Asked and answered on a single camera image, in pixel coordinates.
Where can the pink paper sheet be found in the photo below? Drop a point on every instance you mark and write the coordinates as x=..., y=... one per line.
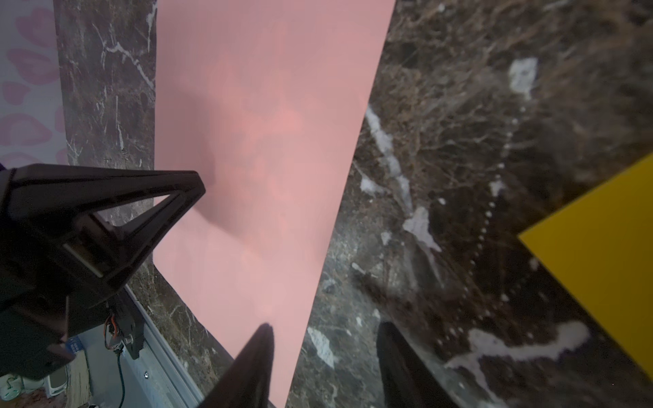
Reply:
x=265, y=100

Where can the aluminium mounting rail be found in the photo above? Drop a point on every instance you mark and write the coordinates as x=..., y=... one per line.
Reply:
x=155, y=379

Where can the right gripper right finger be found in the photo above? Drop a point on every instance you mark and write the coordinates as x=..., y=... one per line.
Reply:
x=407, y=382

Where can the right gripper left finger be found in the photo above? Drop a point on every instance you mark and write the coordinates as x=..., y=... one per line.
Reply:
x=246, y=383

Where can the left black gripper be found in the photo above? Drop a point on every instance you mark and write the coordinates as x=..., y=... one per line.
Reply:
x=65, y=226

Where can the yellow paper sheet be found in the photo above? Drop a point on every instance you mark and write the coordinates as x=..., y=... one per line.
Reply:
x=599, y=248

